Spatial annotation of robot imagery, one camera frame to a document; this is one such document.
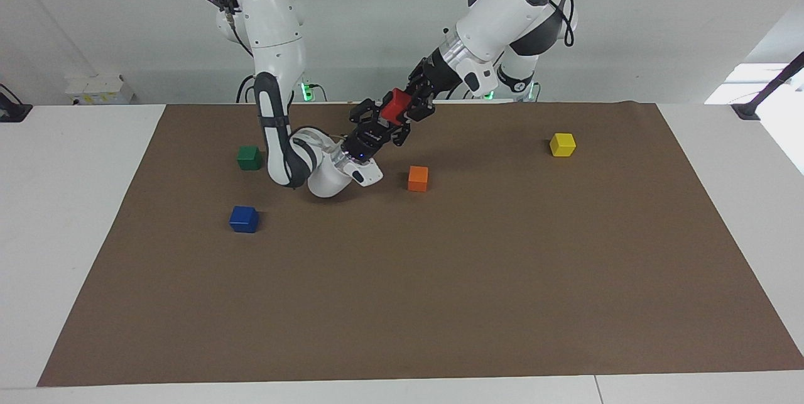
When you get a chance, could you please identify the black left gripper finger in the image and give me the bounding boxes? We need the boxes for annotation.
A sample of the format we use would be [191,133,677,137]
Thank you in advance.
[407,74,432,101]
[405,99,437,124]

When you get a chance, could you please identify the red cube block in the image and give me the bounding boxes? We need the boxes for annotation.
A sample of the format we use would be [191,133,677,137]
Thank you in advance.
[383,88,413,127]

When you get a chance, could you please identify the green cube block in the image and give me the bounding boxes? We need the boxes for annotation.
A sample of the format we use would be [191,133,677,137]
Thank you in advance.
[237,145,263,171]

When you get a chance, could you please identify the yellow cube block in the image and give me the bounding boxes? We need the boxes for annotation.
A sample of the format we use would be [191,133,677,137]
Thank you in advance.
[549,133,577,158]

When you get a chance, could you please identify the blue cube block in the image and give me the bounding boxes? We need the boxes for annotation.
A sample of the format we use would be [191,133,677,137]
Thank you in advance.
[229,205,259,234]

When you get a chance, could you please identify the brown table mat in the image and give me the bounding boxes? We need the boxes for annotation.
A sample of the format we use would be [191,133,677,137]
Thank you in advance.
[36,101,804,387]

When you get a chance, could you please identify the white box with labels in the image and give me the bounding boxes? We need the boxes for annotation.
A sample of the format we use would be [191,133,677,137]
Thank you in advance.
[65,74,135,106]

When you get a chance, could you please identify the black angled stand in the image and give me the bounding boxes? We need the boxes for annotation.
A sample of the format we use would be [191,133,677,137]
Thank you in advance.
[732,51,804,121]

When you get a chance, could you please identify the black table clamp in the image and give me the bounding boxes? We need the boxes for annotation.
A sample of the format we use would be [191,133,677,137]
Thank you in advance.
[0,84,33,123]

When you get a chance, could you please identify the black right base cable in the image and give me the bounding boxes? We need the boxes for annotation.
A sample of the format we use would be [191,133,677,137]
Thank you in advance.
[236,74,259,104]

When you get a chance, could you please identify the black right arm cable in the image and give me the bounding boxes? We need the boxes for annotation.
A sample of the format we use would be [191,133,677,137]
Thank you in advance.
[204,0,253,57]

